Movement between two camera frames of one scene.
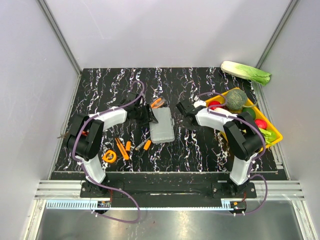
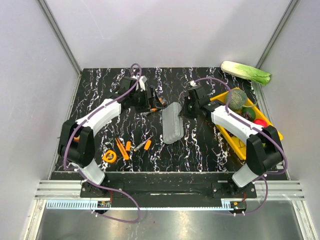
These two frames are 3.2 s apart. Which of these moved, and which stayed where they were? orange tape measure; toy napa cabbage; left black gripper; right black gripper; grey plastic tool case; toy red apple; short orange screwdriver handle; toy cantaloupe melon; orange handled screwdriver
Moved: grey plastic tool case; left black gripper; right black gripper
Stayed: short orange screwdriver handle; toy cantaloupe melon; toy red apple; toy napa cabbage; orange tape measure; orange handled screwdriver
